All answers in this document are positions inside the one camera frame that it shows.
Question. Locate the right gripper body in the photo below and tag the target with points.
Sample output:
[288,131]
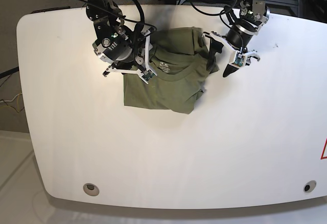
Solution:
[123,58]

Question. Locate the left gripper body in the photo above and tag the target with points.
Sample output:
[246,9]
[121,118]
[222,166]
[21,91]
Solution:
[230,48]

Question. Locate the olive green T-shirt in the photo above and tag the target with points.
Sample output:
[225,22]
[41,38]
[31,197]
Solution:
[182,64]

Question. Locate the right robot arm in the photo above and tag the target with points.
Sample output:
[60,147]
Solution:
[108,19]

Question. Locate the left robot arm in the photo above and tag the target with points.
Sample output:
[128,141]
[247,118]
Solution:
[245,19]

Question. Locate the red triangle warning sticker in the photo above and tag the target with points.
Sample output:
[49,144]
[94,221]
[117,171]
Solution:
[324,152]

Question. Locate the right table grommet hole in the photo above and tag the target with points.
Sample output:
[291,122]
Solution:
[309,186]

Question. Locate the table grommet hole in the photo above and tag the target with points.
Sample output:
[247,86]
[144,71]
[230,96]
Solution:
[309,186]
[91,189]

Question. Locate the left table grommet hole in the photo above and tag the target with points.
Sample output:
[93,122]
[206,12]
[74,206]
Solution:
[91,189]

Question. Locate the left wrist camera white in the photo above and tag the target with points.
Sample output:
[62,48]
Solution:
[238,60]

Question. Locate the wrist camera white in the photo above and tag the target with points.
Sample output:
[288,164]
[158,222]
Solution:
[147,76]
[238,60]

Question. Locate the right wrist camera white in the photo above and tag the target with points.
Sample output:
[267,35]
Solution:
[147,76]

